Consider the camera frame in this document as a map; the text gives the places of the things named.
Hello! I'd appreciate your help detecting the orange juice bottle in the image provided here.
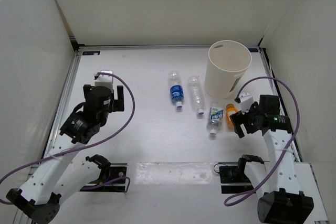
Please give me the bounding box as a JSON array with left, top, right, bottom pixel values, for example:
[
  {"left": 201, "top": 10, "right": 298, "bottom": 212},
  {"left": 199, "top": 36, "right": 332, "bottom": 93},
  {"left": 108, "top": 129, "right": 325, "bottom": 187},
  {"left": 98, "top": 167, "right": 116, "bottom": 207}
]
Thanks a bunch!
[{"left": 226, "top": 103, "right": 238, "bottom": 130}]

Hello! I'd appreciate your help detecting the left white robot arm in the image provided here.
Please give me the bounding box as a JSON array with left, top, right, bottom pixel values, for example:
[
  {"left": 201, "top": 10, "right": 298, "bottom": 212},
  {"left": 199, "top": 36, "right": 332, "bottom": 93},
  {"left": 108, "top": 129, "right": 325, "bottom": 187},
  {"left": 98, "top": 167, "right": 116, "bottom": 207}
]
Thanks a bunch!
[{"left": 6, "top": 84, "right": 124, "bottom": 223}]

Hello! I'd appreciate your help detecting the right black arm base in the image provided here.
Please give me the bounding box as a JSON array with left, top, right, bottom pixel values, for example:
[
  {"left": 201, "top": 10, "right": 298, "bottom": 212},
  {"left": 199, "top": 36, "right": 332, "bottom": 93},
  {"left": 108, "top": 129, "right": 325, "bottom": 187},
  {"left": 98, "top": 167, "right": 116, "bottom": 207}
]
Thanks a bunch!
[{"left": 213, "top": 162, "right": 253, "bottom": 194}]

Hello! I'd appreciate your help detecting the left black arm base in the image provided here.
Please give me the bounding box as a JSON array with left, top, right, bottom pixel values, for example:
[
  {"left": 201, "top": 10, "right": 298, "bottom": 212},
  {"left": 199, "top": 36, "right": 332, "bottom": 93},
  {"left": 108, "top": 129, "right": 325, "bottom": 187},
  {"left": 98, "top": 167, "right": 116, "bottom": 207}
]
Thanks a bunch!
[{"left": 80, "top": 163, "right": 128, "bottom": 193}]

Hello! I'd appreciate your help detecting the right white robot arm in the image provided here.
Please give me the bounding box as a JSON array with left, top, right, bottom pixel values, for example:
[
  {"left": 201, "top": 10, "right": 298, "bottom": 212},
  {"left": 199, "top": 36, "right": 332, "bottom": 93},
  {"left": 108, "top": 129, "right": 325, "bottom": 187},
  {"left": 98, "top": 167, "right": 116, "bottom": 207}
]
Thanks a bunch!
[{"left": 230, "top": 93, "right": 314, "bottom": 223}]

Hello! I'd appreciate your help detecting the cream plastic bin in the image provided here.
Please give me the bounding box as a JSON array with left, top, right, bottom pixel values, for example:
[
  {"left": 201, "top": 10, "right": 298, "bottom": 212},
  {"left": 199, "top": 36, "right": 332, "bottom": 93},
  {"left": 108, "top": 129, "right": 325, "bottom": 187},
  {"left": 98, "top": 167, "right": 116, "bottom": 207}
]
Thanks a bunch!
[{"left": 204, "top": 40, "right": 252, "bottom": 99}]

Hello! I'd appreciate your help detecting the green blue label bottle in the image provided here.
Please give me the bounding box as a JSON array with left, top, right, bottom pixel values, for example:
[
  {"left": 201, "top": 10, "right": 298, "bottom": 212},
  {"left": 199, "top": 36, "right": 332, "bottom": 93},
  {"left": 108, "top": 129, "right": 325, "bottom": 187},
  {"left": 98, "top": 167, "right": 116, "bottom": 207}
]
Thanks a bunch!
[{"left": 207, "top": 102, "right": 224, "bottom": 136}]

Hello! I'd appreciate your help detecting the clear crumpled plastic bottle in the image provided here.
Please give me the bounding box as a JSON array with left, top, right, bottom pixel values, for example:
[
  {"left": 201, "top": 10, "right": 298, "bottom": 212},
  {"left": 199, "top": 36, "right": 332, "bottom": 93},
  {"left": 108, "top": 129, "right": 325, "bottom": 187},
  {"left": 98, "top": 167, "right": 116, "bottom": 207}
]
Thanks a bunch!
[{"left": 187, "top": 76, "right": 205, "bottom": 116}]

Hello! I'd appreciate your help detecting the blue label water bottle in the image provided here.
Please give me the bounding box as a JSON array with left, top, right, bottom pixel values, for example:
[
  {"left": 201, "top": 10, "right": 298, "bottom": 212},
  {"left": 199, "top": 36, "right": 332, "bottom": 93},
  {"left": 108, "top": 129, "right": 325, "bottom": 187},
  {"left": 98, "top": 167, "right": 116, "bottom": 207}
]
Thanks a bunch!
[{"left": 168, "top": 71, "right": 184, "bottom": 110}]

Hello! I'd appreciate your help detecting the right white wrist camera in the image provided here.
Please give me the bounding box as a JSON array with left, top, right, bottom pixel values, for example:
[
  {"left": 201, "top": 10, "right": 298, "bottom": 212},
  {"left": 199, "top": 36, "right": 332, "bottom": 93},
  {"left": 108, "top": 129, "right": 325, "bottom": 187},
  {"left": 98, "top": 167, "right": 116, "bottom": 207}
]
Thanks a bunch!
[{"left": 235, "top": 92, "right": 254, "bottom": 114}]

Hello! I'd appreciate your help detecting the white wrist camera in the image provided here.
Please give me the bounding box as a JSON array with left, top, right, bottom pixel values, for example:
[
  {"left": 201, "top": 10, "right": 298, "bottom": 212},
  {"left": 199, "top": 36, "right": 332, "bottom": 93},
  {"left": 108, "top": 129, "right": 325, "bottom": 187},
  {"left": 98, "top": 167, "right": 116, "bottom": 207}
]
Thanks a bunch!
[
  {"left": 235, "top": 92, "right": 254, "bottom": 114},
  {"left": 94, "top": 70, "right": 113, "bottom": 92}
]

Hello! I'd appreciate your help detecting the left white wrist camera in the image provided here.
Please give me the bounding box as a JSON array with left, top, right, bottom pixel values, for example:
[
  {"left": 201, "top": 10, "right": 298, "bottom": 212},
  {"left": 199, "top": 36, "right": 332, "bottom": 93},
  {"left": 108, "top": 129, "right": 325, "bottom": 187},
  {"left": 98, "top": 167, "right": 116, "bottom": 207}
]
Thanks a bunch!
[{"left": 94, "top": 70, "right": 113, "bottom": 92}]

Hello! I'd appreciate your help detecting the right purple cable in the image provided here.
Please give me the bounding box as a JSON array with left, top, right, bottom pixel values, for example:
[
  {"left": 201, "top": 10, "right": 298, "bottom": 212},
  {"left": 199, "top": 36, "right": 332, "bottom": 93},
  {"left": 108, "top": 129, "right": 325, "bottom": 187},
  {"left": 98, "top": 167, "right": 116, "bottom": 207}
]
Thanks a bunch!
[{"left": 224, "top": 77, "right": 301, "bottom": 207}]

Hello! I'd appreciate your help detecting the purple cable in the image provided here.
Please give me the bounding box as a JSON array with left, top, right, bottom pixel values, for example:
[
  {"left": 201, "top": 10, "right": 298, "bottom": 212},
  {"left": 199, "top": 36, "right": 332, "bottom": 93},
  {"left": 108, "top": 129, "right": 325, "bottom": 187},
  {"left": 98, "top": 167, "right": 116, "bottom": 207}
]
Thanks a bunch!
[
  {"left": 0, "top": 73, "right": 136, "bottom": 205},
  {"left": 224, "top": 77, "right": 301, "bottom": 207}
]

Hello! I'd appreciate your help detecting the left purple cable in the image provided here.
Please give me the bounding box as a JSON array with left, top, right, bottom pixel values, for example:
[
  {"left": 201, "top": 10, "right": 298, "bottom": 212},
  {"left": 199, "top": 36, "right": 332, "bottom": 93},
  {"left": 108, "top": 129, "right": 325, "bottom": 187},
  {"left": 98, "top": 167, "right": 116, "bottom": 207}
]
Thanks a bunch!
[{"left": 0, "top": 73, "right": 136, "bottom": 205}]

